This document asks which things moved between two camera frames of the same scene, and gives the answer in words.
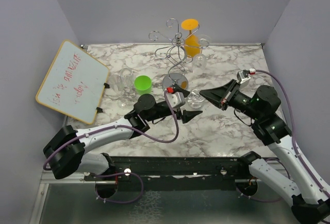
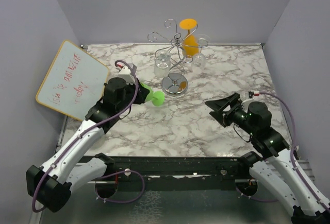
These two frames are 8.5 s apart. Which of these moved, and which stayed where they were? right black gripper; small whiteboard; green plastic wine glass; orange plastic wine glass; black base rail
Moved: green plastic wine glass; right black gripper
Stayed: black base rail; orange plastic wine glass; small whiteboard
